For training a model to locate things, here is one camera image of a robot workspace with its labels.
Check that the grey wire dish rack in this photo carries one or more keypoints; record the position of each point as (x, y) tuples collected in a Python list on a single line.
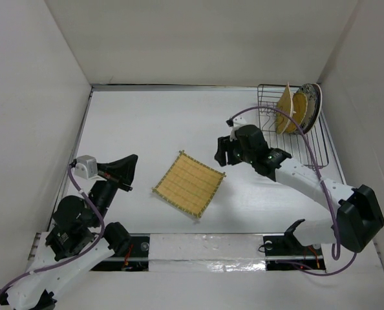
[(290, 140)]

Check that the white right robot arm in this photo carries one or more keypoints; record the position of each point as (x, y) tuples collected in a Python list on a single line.
[(355, 214)]

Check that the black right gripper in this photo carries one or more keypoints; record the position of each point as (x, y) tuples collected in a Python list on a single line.
[(224, 144)]

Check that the square bamboo mat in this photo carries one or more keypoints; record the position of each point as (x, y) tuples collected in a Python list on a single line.
[(189, 185)]

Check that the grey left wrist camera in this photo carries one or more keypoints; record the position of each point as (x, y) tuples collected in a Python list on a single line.
[(85, 167)]

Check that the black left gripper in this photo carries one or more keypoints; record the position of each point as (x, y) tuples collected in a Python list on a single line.
[(123, 168)]

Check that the round bamboo tray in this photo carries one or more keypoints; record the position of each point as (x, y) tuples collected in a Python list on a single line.
[(300, 105)]

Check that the rounded bamboo tray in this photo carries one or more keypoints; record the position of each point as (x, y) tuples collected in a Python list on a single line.
[(285, 105)]

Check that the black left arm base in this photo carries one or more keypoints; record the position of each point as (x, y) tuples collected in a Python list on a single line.
[(134, 260)]

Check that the red and teal floral plate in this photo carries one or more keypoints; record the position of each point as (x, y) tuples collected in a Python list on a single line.
[(315, 103)]

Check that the blue and white floral plate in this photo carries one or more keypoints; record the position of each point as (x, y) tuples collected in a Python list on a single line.
[(304, 89)]

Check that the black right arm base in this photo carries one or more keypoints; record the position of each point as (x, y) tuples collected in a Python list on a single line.
[(281, 255)]

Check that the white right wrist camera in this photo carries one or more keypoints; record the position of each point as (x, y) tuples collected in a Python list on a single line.
[(235, 123)]

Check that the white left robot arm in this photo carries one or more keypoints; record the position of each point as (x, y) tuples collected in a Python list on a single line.
[(80, 239)]

